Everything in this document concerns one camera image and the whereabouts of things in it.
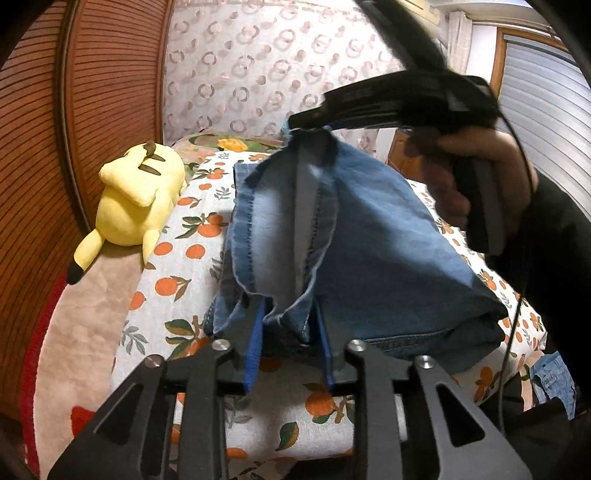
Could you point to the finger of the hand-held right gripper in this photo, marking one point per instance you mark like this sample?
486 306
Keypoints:
309 117

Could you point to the floral plush blanket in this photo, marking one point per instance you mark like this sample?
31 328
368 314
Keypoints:
78 323

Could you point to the orange fruit print sheet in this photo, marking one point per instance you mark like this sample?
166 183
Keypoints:
194 277

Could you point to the blue denim garment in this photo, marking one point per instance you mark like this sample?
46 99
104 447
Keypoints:
551 378

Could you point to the person's right hand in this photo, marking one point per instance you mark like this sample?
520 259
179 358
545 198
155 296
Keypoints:
515 170

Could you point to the wooden cabinet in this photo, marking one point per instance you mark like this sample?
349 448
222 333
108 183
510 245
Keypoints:
399 157

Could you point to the blue denim pants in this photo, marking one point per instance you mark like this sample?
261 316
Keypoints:
369 230

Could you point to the brown slatted wardrobe door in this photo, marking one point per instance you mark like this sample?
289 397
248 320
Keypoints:
37 161

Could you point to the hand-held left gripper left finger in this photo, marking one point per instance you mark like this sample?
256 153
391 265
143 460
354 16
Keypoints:
256 350

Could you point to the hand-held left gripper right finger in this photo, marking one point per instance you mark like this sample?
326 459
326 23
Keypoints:
323 350

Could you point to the yellow plush toy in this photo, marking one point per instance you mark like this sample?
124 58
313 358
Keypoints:
134 198

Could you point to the circle pattern curtain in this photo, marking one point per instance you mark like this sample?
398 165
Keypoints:
258 60

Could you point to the person's right forearm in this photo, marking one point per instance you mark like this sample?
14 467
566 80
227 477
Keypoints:
554 254

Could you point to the white side curtain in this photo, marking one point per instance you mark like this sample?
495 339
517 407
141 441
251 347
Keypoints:
459 41

